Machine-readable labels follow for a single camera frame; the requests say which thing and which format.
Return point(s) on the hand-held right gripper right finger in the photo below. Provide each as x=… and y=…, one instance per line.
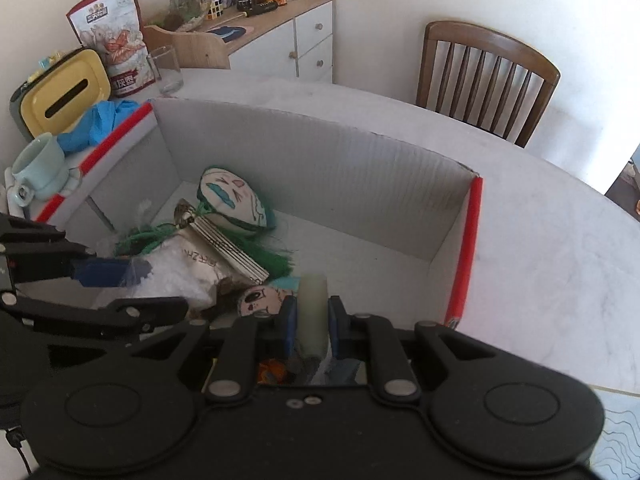
x=337, y=327

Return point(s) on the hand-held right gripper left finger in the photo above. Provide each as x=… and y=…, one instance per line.
x=289, y=325

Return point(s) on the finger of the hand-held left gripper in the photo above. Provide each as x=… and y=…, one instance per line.
x=150, y=312
x=110, y=272

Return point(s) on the cream white cylinder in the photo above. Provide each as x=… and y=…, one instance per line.
x=312, y=310

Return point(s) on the teal oval soap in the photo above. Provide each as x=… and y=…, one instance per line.
x=257, y=300

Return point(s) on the orange snack packet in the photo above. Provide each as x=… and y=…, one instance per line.
x=272, y=371

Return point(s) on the white plastic bag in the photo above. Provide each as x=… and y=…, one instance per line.
x=175, y=270

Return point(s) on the silver foil bag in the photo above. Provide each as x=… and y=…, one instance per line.
x=235, y=260

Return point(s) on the green haired painted face ornament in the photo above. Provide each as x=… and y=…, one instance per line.
x=230, y=195

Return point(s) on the white cardboard box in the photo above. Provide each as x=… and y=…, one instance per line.
x=325, y=160

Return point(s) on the mint green mug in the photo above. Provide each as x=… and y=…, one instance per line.
x=40, y=165

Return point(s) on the blue cloth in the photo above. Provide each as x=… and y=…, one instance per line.
x=95, y=120

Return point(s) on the yellow lid tissue box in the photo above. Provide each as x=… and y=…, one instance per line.
x=65, y=90

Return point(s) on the clear drinking glass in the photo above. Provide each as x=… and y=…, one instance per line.
x=167, y=72

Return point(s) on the small teal yellow packet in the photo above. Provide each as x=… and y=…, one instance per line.
x=51, y=60

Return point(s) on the red white snack bag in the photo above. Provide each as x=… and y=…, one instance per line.
x=115, y=45

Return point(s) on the light wooden desk organizer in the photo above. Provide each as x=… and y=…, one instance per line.
x=195, y=50

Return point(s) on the blue mouse pad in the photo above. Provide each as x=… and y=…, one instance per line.
x=230, y=31

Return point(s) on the colourful puzzle cube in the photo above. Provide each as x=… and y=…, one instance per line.
x=214, y=9

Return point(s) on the white sideboard cabinet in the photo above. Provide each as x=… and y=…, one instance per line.
x=310, y=30

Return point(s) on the black yellow screwdriver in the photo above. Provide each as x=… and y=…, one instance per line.
x=260, y=8

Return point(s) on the brown wooden chair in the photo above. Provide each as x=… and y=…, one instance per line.
x=490, y=40

